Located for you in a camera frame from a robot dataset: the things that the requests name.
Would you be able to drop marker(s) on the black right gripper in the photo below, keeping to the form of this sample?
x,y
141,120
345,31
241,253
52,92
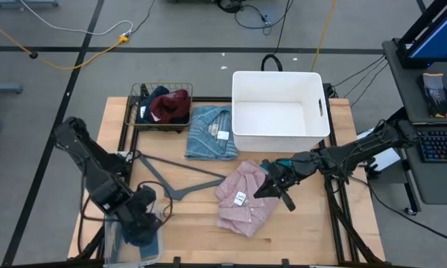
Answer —
x,y
301,167

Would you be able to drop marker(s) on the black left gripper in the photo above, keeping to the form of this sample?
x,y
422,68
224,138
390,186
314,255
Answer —
x,y
141,208

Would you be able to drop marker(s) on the small teal cloth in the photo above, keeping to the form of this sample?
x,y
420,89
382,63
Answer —
x,y
285,162

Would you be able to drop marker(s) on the pink shirt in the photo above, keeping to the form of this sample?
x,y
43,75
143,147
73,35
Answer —
x,y
238,219

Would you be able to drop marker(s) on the maroon cloth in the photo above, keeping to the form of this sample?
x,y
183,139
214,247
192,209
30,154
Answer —
x,y
171,106

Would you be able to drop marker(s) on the dark blue sweater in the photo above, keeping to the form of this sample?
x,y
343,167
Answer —
x,y
158,93

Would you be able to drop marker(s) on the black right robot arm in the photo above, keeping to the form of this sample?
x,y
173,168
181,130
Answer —
x,y
361,149

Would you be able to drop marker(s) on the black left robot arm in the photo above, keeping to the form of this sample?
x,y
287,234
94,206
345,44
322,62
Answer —
x,y
85,156

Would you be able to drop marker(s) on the dark grey clothes hanger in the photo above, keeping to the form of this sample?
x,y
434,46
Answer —
x,y
179,193

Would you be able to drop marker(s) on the clear plastic bin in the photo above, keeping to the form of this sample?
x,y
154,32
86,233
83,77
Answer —
x,y
134,257

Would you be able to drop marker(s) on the white plastic storage basket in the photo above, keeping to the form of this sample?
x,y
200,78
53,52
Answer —
x,y
268,126

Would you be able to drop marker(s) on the blue striped folded shirt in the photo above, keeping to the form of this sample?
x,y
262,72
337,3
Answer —
x,y
203,137

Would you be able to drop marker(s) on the white paper sheet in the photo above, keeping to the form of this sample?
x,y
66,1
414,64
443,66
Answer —
x,y
387,160

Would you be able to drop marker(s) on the grey computer desk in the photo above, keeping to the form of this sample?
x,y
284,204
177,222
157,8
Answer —
x,y
406,97

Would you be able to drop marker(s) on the black backlit keyboard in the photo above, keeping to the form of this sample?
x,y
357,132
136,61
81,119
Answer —
x,y
441,145

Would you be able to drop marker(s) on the grey metal floor foot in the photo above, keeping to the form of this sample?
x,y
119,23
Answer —
x,y
3,88

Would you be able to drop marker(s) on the grey work gloves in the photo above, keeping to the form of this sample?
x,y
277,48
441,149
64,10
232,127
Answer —
x,y
436,93

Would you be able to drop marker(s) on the black computer monitor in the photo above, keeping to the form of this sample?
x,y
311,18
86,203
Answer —
x,y
436,37

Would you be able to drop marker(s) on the black aluminium table frame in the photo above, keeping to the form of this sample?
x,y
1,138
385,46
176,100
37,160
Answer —
x,y
212,99

